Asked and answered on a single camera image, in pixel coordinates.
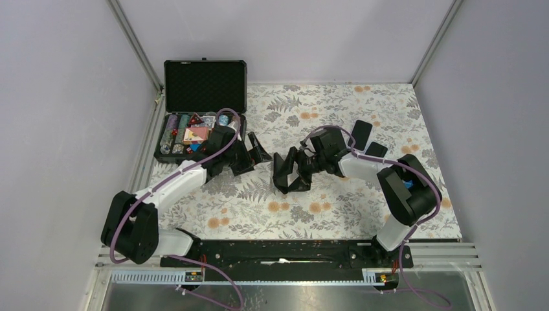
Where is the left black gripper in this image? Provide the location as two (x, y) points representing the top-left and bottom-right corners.
(222, 132), (272, 176)

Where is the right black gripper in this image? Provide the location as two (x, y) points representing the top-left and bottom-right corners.
(273, 146), (326, 193)

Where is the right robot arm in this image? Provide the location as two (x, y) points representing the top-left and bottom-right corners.
(273, 125), (442, 267)

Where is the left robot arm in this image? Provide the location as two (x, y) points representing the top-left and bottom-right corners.
(100, 126), (273, 266)

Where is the phone in white case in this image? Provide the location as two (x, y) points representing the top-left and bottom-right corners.
(351, 120), (373, 152)

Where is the black poker chip case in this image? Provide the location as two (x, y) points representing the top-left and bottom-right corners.
(153, 58), (247, 164)

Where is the phone in light-blue case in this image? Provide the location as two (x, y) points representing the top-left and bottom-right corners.
(364, 142), (388, 158)

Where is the card deck box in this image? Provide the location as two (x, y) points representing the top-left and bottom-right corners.
(182, 126), (210, 144)

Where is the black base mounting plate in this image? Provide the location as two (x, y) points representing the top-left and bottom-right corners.
(187, 240), (414, 282)

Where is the floral table mat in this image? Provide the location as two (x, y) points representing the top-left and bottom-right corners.
(160, 84), (462, 239)

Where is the blue toy car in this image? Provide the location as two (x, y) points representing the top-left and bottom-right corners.
(403, 180), (414, 190)

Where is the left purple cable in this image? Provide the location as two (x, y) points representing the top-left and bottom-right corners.
(109, 108), (245, 311)

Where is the purple cable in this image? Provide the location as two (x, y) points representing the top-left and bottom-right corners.
(109, 108), (245, 311)
(300, 124), (453, 311)

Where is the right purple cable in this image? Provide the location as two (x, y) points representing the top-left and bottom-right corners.
(300, 124), (453, 311)

